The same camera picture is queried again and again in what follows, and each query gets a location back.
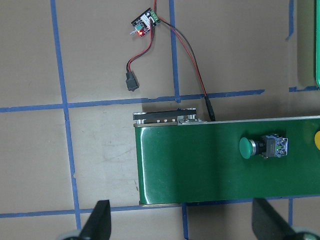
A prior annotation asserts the green conveyor belt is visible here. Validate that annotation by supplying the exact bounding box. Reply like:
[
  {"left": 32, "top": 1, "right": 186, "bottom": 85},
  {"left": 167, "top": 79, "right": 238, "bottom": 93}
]
[{"left": 133, "top": 108, "right": 320, "bottom": 206}]

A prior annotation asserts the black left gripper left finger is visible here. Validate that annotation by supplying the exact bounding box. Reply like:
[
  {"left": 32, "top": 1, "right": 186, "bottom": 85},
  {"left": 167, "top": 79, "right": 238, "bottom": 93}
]
[{"left": 59, "top": 199, "right": 112, "bottom": 240}]

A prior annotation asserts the small circuit board with wires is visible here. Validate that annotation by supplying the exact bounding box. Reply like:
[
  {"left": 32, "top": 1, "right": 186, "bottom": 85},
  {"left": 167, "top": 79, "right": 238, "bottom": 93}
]
[{"left": 125, "top": 0, "right": 216, "bottom": 122}]

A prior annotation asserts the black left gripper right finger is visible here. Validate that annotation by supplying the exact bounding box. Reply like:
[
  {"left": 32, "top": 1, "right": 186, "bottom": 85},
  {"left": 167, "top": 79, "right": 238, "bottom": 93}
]
[{"left": 251, "top": 197, "right": 320, "bottom": 240}]

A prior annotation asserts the yellow push button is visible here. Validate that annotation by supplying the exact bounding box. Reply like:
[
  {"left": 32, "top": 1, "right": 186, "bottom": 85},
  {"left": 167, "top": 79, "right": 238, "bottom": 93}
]
[{"left": 314, "top": 130, "right": 320, "bottom": 150}]

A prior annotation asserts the green push button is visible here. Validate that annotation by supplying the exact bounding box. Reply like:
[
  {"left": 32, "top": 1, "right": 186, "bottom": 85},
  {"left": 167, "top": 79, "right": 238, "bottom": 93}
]
[{"left": 239, "top": 134, "right": 289, "bottom": 159}]

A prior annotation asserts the green plastic tray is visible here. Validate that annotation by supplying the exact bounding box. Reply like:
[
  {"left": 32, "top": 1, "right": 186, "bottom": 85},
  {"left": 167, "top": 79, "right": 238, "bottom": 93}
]
[{"left": 315, "top": 0, "right": 320, "bottom": 87}]

